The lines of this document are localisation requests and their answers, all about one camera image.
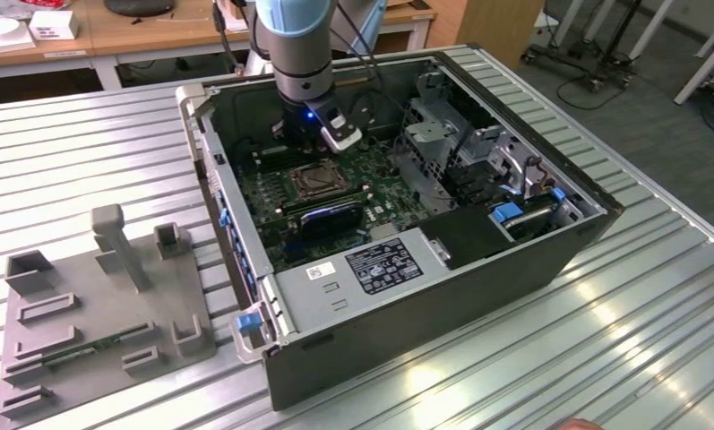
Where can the silver finned heatsink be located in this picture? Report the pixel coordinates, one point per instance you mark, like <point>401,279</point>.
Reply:
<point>385,230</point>

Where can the red packet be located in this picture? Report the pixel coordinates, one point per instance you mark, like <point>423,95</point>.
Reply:
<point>47,3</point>

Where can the wooden desk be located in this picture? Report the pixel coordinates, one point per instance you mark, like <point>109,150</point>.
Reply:
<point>153,31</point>

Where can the black graphics card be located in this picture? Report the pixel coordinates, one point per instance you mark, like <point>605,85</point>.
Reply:
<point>327,219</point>

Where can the black wheeled stand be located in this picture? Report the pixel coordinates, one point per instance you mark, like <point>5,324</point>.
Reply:
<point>619,40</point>

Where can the wooden cabinet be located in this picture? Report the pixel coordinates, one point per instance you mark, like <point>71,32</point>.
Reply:
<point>495,27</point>

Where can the white desk frame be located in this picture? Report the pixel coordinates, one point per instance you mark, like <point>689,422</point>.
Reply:
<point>653,29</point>

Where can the blue disk carrier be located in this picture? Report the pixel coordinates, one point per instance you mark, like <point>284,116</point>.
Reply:
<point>507,212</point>

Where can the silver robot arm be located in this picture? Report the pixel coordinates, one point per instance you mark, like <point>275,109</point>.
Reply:
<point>297,45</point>

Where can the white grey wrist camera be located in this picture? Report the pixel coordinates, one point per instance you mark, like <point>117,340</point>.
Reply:
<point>339,130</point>

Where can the black round object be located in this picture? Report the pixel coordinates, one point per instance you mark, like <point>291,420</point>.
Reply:
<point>139,6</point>

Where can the blue rear slot clip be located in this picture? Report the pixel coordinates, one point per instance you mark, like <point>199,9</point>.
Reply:
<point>224,219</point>

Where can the small blue clip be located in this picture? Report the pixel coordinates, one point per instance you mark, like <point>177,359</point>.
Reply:
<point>559,194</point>

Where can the black plastic shroud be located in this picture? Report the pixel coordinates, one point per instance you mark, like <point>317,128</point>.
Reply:
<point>461,237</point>

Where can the green motherboard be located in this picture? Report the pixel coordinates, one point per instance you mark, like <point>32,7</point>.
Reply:
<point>387,197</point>

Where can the white table legs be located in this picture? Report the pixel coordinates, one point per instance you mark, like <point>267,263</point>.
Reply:
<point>704,74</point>

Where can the CPU socket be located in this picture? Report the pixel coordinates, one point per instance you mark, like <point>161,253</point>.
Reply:
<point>316,195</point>

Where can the silver square CPU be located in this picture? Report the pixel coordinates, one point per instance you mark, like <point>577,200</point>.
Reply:
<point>320,178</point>

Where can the grey power supply unit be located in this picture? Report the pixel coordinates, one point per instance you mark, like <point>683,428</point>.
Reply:
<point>319,304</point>

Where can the black open PC case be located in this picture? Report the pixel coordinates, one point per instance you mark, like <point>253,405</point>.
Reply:
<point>429,340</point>

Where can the grey parts rack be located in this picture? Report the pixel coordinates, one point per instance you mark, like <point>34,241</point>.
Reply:
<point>95,313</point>

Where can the white labelled box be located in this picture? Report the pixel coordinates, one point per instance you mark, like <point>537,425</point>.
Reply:
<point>55,22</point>

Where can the green RAM stick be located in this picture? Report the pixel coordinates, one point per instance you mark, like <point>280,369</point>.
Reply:
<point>83,350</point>

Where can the metal disk bay cage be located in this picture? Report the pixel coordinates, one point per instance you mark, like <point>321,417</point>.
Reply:
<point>429,130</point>

